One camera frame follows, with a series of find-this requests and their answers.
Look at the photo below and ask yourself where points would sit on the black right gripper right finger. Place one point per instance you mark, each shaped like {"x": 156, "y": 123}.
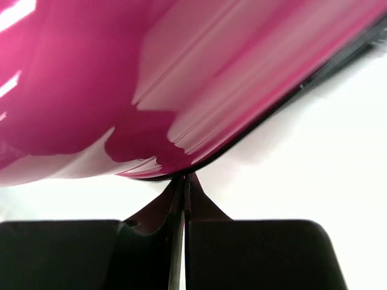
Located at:
{"x": 212, "y": 241}

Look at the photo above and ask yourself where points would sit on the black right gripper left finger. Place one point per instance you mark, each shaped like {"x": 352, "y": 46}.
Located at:
{"x": 147, "y": 254}

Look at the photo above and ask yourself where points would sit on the pink teal kids suitcase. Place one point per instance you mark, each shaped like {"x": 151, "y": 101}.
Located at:
{"x": 154, "y": 89}

